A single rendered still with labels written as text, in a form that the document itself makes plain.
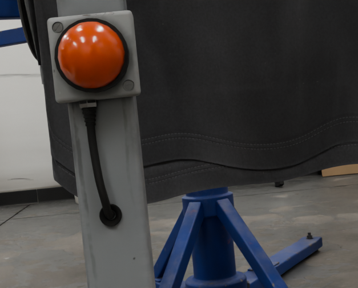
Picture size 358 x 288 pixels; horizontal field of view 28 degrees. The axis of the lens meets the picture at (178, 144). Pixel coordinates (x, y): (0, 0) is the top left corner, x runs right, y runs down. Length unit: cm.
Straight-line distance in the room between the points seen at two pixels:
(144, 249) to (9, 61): 508
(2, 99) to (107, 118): 507
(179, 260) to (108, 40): 154
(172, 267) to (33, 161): 364
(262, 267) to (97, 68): 154
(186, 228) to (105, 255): 153
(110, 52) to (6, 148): 511
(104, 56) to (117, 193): 9
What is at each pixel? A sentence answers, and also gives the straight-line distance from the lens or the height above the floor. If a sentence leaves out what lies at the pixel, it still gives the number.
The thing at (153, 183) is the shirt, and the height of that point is 54.
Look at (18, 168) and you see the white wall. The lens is 549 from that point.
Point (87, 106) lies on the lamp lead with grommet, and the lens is 42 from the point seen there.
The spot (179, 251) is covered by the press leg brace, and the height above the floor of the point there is 23.
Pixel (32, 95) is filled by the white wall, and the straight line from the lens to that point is 545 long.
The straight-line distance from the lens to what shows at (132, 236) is 44.
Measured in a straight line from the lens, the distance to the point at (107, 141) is 43.
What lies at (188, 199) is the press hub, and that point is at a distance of 204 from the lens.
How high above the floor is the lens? 62
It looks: 3 degrees down
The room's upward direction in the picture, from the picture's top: 6 degrees counter-clockwise
